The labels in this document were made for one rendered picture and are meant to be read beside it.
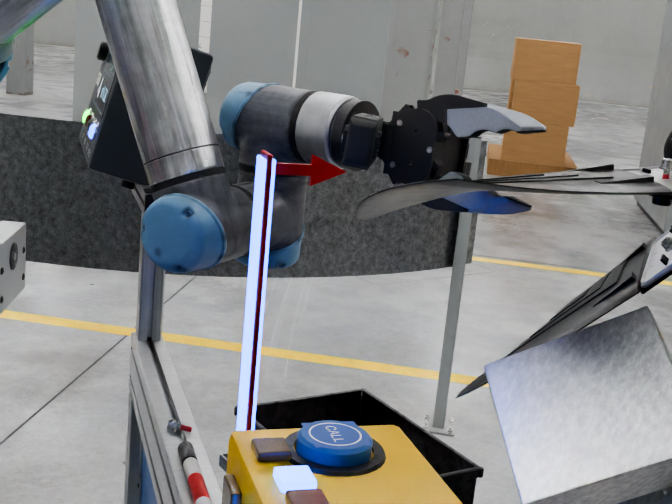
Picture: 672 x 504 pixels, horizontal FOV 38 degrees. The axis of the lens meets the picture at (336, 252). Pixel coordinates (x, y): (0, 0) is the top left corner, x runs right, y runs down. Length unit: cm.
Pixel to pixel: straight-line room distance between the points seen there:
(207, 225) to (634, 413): 41
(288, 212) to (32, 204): 181
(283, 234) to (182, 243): 16
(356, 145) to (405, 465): 40
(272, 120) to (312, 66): 597
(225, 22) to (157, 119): 617
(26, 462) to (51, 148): 88
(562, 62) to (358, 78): 258
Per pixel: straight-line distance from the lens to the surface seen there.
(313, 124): 98
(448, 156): 95
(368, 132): 86
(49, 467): 289
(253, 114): 103
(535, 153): 902
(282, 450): 51
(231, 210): 95
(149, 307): 129
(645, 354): 84
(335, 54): 695
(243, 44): 707
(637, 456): 82
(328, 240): 281
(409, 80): 517
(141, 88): 95
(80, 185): 273
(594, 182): 80
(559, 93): 897
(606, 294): 98
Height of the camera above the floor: 130
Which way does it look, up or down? 14 degrees down
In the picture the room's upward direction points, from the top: 6 degrees clockwise
